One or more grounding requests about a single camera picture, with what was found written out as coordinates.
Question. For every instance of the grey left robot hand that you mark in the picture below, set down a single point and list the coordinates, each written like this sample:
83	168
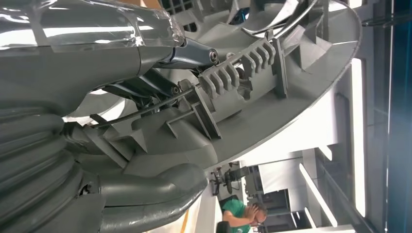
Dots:
80	64

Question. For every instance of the brown cardboard box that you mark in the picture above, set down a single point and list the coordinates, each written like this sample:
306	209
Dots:
153	2

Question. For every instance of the black office chair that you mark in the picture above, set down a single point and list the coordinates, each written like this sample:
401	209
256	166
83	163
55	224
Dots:
228	183

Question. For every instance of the person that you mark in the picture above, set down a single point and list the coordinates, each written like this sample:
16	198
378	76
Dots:
235	209

